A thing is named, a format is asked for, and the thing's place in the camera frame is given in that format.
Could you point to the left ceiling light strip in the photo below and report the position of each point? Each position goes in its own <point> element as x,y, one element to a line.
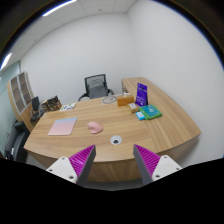
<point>7,58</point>

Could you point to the wooden desk organizer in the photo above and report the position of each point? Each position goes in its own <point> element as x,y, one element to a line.
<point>51,104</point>

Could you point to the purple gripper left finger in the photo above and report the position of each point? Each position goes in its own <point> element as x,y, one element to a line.
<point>75,168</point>

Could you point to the black leather chair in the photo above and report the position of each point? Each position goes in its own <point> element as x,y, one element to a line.
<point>14,148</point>

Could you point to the pink computer mouse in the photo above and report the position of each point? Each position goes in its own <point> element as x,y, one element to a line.
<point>94,127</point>

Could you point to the grey mesh office chair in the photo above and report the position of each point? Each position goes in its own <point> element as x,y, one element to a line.
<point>96,87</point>

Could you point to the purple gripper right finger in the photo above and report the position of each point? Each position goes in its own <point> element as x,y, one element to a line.
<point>153,167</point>

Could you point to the small blue box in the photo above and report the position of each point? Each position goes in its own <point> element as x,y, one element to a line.
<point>140,116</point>

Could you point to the pink gradient mouse pad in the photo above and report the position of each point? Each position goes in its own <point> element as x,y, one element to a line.
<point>62,127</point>

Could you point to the small beige box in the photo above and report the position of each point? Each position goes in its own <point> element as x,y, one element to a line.
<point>133,107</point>

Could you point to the black desk telephone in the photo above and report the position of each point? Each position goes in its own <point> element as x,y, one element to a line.
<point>37,109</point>

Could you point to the ceiling light strip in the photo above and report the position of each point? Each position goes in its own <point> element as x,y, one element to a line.
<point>7,58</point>
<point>58,7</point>

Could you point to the round grey coaster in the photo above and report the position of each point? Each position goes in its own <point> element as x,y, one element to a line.
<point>109,100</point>

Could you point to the wooden office desk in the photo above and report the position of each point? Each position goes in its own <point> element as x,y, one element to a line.
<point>173,134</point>

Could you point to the colourful sticker sheet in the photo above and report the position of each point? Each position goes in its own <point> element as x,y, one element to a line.
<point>68,107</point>

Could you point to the wooden glass-door cabinet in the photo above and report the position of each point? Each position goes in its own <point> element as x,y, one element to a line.
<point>20,96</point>

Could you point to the orange tissue box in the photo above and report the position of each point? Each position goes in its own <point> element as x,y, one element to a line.
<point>123,100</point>

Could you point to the silver desk cable grommet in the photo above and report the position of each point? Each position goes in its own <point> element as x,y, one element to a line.
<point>116,140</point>

